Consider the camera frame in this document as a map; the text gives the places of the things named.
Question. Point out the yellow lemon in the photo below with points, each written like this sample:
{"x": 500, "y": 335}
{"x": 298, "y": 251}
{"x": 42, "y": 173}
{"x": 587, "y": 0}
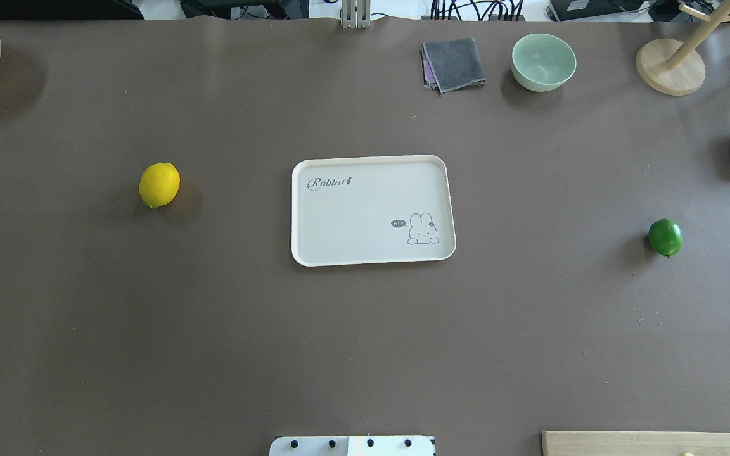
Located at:
{"x": 159, "y": 184}

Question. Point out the green lime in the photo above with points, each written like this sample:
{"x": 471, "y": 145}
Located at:
{"x": 665, "y": 237}

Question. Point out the beige rabbit tray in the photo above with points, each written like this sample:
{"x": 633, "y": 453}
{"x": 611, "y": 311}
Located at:
{"x": 381, "y": 209}

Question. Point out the grey folded cloth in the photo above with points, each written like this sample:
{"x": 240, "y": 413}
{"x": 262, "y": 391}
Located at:
{"x": 452, "y": 65}

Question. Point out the mint green bowl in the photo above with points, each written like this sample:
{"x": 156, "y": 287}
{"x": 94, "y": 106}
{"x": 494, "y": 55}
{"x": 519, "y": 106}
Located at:
{"x": 542, "y": 62}

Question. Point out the wooden cutting board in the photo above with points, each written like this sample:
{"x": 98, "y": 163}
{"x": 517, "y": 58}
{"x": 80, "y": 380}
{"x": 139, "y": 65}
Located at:
{"x": 634, "y": 443}

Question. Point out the wooden mug tree stand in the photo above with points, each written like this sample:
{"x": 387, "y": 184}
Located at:
{"x": 673, "y": 67}

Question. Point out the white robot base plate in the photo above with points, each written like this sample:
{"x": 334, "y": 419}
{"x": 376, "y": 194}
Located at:
{"x": 354, "y": 445}

